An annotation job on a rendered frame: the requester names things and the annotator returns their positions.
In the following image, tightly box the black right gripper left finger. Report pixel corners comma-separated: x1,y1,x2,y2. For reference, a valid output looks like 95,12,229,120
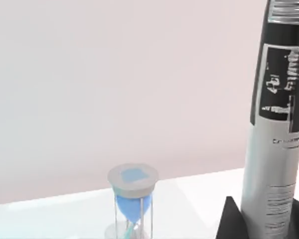
215,196,243,239

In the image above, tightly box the black and silver bottle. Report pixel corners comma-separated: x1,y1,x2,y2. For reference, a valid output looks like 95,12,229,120
239,0,299,239

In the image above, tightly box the blue sand hourglass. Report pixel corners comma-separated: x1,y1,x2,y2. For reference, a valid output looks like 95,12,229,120
104,163,159,239

